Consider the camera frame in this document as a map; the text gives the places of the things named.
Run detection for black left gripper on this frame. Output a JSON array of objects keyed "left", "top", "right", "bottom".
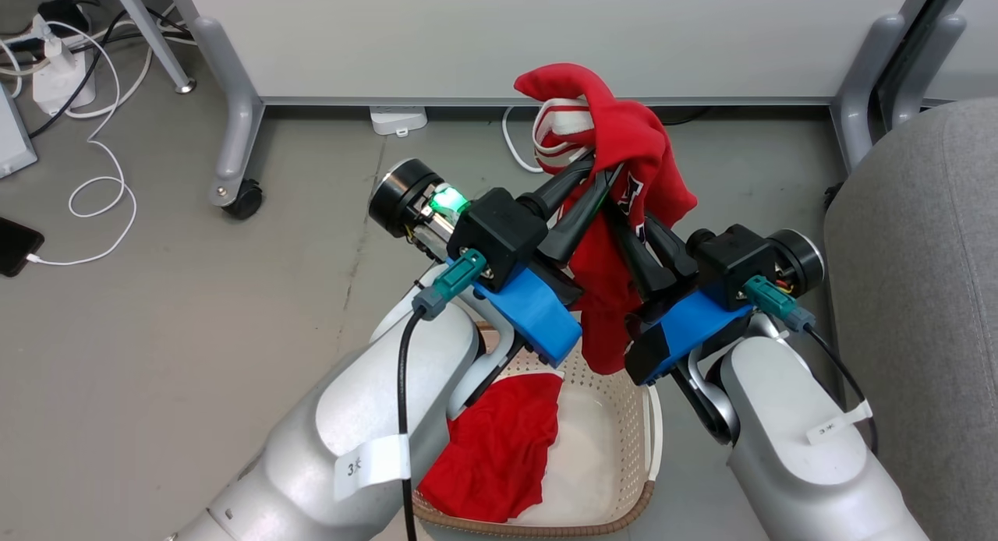
[{"left": 421, "top": 152, "right": 625, "bottom": 294}]

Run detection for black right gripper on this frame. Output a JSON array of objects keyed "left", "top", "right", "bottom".
[{"left": 601, "top": 205, "right": 781, "bottom": 313}]

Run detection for red garment with white stripes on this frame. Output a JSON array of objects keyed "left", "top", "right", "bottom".
[{"left": 513, "top": 62, "right": 699, "bottom": 376}]

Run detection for plain red garment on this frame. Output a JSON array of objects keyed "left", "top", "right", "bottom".
[{"left": 419, "top": 373, "right": 564, "bottom": 524}]

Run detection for cream perforated laundry basket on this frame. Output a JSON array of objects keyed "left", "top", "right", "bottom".
[{"left": 409, "top": 323, "right": 664, "bottom": 539}]

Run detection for large white partition panel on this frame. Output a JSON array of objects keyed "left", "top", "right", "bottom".
[{"left": 160, "top": 0, "right": 936, "bottom": 107}]

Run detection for grey fabric sofa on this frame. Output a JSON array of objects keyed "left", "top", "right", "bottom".
[{"left": 824, "top": 97, "right": 998, "bottom": 541}]

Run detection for grey partition leg with caster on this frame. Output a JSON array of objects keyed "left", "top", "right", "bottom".
[{"left": 191, "top": 15, "right": 266, "bottom": 221}]

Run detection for narrow white partition panel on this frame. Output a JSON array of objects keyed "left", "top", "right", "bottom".
[{"left": 928, "top": 0, "right": 998, "bottom": 102}]

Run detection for grey metal table leg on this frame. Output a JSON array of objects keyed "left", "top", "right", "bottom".
[{"left": 107, "top": 0, "right": 197, "bottom": 95}]

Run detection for black power plug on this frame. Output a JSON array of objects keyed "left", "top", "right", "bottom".
[{"left": 37, "top": 0, "right": 90, "bottom": 37}]

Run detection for black smartphone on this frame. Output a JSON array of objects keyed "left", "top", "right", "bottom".
[{"left": 0, "top": 216, "right": 45, "bottom": 278}]

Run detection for grey box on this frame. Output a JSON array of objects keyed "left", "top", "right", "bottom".
[{"left": 0, "top": 85, "right": 38, "bottom": 179}]

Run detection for looped white cable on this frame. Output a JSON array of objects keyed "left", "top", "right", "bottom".
[{"left": 501, "top": 107, "right": 544, "bottom": 174}]

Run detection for teal right cable connector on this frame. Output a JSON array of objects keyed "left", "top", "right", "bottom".
[{"left": 742, "top": 274, "right": 816, "bottom": 333}]

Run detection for teal cable connector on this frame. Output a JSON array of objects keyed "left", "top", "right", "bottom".
[
  {"left": 742, "top": 274, "right": 816, "bottom": 333},
  {"left": 412, "top": 249, "right": 488, "bottom": 321}
]

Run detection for teal left cable connector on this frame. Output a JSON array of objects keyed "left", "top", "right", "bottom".
[{"left": 412, "top": 249, "right": 488, "bottom": 321}]

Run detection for small white wall adapter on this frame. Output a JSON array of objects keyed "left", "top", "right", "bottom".
[{"left": 370, "top": 106, "right": 429, "bottom": 138}]

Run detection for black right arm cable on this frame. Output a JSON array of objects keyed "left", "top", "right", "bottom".
[{"left": 803, "top": 327, "right": 880, "bottom": 456}]

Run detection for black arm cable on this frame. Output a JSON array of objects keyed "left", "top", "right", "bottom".
[
  {"left": 803, "top": 327, "right": 880, "bottom": 456},
  {"left": 396, "top": 307, "right": 426, "bottom": 541}
]

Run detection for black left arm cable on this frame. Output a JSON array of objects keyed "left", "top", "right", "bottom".
[{"left": 396, "top": 307, "right": 426, "bottom": 541}]

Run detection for long white charging cable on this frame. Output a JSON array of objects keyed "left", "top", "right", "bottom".
[{"left": 26, "top": 23, "right": 154, "bottom": 267}]

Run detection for black floor cables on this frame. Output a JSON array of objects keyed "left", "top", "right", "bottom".
[{"left": 0, "top": 0, "right": 193, "bottom": 140}]

